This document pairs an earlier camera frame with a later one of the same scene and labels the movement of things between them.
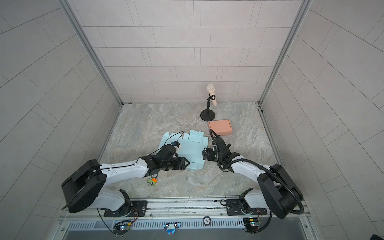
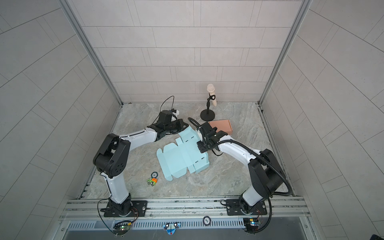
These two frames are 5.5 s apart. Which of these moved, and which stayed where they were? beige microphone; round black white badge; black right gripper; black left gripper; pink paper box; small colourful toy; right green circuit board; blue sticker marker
Moved: black right gripper; black left gripper
Stayed: round black white badge; pink paper box; beige microphone; right green circuit board; blue sticker marker; small colourful toy
